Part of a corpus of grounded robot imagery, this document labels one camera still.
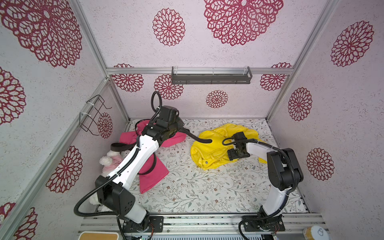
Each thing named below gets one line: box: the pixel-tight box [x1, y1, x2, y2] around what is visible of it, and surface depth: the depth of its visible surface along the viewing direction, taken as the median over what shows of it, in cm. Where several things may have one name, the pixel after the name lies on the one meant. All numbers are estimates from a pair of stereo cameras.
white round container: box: [303, 225, 331, 240], surface depth 69 cm
